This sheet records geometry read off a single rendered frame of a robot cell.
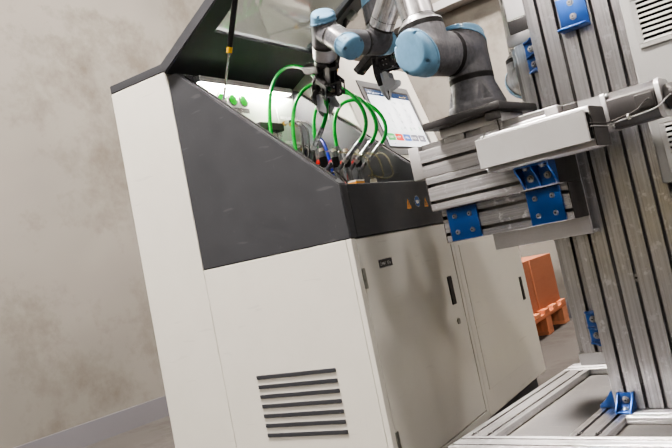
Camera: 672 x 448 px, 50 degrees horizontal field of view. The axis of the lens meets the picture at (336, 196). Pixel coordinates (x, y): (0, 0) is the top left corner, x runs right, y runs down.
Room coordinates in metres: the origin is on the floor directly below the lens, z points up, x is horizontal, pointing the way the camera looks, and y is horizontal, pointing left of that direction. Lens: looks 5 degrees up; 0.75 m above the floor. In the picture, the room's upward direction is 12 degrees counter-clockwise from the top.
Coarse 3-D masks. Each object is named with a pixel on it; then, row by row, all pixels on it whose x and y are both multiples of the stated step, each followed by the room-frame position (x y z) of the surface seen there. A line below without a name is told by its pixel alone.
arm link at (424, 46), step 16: (400, 0) 1.76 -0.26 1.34; (416, 0) 1.74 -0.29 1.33; (400, 16) 1.78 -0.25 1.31; (416, 16) 1.73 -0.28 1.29; (432, 16) 1.73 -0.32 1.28; (400, 32) 1.77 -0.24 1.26; (416, 32) 1.71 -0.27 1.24; (432, 32) 1.72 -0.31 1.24; (448, 32) 1.77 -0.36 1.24; (400, 48) 1.75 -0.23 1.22; (416, 48) 1.72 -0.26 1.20; (432, 48) 1.70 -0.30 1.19; (448, 48) 1.74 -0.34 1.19; (400, 64) 1.77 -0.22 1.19; (416, 64) 1.73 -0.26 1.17; (432, 64) 1.72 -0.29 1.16; (448, 64) 1.75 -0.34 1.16
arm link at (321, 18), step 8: (320, 8) 2.07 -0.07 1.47; (328, 8) 2.07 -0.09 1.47; (312, 16) 2.04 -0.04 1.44; (320, 16) 2.03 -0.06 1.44; (328, 16) 2.03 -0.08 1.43; (312, 24) 2.06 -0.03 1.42; (320, 24) 2.04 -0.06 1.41; (328, 24) 2.03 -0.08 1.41; (312, 32) 2.08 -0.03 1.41; (320, 32) 2.05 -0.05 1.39; (312, 40) 2.10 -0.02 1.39; (320, 40) 2.06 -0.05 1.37; (320, 48) 2.09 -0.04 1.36; (328, 48) 2.10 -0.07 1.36
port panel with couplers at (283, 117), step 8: (280, 112) 2.80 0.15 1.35; (288, 112) 2.85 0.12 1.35; (280, 120) 2.79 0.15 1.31; (288, 120) 2.79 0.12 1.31; (296, 120) 2.89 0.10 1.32; (288, 128) 2.83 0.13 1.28; (296, 128) 2.88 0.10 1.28; (288, 136) 2.82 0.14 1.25; (296, 136) 2.87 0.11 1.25; (288, 144) 2.81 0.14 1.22
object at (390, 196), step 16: (352, 192) 2.11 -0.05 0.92; (368, 192) 2.19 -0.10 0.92; (384, 192) 2.27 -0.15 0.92; (400, 192) 2.36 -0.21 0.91; (416, 192) 2.47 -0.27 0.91; (352, 208) 2.09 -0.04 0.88; (368, 208) 2.17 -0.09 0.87; (384, 208) 2.25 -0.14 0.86; (400, 208) 2.34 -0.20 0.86; (416, 208) 2.44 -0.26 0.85; (368, 224) 2.15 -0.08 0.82; (384, 224) 2.24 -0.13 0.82; (400, 224) 2.32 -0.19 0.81; (416, 224) 2.42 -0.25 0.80; (432, 224) 2.56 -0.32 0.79
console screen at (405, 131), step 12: (360, 84) 2.95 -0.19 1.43; (372, 84) 3.05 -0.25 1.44; (372, 96) 2.99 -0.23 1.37; (396, 96) 3.20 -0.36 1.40; (408, 96) 3.32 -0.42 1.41; (384, 108) 3.04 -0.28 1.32; (396, 108) 3.14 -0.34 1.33; (408, 108) 3.25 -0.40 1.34; (396, 120) 3.09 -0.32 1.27; (408, 120) 3.19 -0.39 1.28; (420, 120) 3.31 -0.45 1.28; (396, 132) 3.03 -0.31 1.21; (408, 132) 3.13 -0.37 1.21; (420, 132) 3.24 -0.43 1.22; (396, 144) 2.98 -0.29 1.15; (408, 144) 3.08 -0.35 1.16; (420, 144) 3.18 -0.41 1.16
